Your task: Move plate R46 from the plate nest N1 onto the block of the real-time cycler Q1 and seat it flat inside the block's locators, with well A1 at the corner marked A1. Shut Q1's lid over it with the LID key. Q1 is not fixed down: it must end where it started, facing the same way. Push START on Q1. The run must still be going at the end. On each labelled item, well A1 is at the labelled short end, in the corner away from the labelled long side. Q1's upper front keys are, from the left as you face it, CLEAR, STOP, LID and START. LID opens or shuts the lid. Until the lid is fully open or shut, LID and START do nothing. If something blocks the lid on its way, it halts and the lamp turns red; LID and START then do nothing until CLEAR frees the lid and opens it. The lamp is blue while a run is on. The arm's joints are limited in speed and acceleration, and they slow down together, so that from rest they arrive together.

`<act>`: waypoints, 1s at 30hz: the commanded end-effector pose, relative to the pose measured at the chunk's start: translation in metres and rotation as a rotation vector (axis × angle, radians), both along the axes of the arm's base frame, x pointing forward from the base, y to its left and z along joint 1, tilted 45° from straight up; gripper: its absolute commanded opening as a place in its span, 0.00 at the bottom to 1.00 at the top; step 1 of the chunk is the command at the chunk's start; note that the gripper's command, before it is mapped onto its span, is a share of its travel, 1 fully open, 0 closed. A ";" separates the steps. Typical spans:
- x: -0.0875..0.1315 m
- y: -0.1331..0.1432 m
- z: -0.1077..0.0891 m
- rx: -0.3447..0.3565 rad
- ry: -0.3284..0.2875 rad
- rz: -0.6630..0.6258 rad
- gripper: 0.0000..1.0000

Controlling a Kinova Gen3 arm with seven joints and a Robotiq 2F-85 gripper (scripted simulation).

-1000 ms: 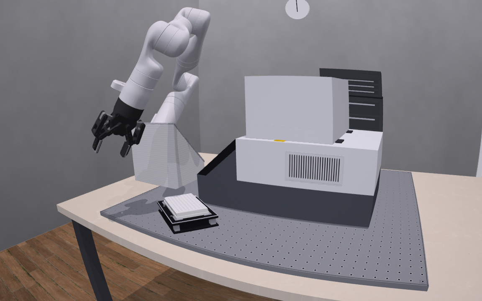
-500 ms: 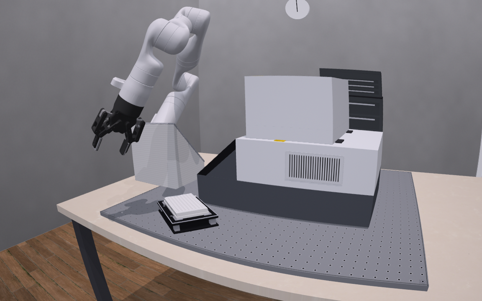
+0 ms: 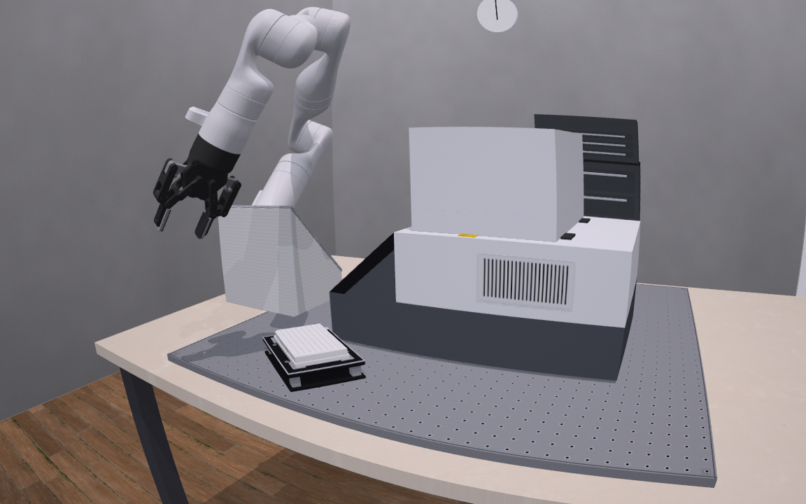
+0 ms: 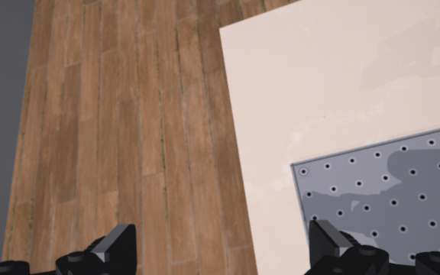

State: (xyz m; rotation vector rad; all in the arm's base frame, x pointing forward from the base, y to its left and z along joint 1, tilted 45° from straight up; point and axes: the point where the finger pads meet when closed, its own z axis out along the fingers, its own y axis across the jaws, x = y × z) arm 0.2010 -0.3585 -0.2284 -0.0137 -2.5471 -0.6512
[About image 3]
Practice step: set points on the black rectangular frame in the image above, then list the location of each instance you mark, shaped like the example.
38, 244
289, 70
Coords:
314, 376

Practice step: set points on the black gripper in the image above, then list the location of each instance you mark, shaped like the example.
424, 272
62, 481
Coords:
198, 181

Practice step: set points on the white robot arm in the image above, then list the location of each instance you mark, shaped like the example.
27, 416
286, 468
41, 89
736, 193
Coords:
287, 43

